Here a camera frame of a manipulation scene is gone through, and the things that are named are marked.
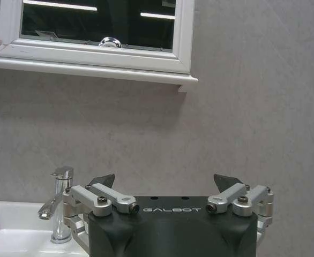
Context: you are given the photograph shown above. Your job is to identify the clear round cabinet knob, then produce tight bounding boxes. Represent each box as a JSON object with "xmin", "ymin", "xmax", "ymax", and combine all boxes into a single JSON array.
[{"xmin": 98, "ymin": 36, "xmax": 123, "ymax": 49}]

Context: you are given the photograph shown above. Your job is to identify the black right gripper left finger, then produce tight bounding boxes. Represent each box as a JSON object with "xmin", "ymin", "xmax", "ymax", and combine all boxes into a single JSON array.
[{"xmin": 62, "ymin": 173, "xmax": 139, "ymax": 246}]

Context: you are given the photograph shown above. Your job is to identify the white framed mirror cabinet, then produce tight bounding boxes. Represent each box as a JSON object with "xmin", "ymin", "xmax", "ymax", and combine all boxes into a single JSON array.
[{"xmin": 0, "ymin": 0, "xmax": 199, "ymax": 93}]

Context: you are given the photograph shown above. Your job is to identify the white ceramic washbasin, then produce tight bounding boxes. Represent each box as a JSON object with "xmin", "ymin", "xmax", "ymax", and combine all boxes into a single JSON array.
[{"xmin": 0, "ymin": 200, "xmax": 89, "ymax": 257}]

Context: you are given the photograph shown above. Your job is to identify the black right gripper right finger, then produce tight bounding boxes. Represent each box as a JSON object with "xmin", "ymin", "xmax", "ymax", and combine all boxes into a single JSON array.
[{"xmin": 205, "ymin": 173, "xmax": 275, "ymax": 246}]

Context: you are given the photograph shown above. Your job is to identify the chrome basin faucet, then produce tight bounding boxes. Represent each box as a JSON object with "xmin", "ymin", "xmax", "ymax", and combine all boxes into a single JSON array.
[{"xmin": 37, "ymin": 165, "xmax": 74, "ymax": 244}]

